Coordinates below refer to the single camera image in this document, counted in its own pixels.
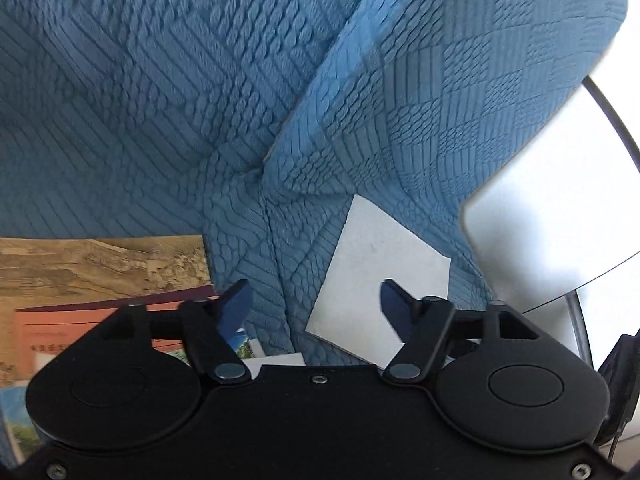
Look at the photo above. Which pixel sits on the photo cover notebook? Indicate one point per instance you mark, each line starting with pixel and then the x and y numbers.
pixel 19 439
pixel 240 344

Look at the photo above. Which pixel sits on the blue textured chair cover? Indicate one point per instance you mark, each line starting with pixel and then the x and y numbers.
pixel 254 123

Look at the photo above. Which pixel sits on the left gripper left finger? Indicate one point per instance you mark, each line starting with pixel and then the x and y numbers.
pixel 208 325

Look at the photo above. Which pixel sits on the purple gold cover book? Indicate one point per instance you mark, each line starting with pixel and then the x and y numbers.
pixel 199 292

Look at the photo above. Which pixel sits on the white paper sheets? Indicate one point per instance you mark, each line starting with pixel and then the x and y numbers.
pixel 372 248

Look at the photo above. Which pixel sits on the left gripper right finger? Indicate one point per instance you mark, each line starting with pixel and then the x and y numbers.
pixel 422 326

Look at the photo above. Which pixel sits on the white orange cartoon book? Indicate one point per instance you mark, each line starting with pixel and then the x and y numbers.
pixel 30 335

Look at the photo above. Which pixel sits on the black wall rail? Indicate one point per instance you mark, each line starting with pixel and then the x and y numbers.
pixel 614 119

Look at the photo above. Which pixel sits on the tan painting cover book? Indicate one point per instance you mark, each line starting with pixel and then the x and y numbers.
pixel 36 273

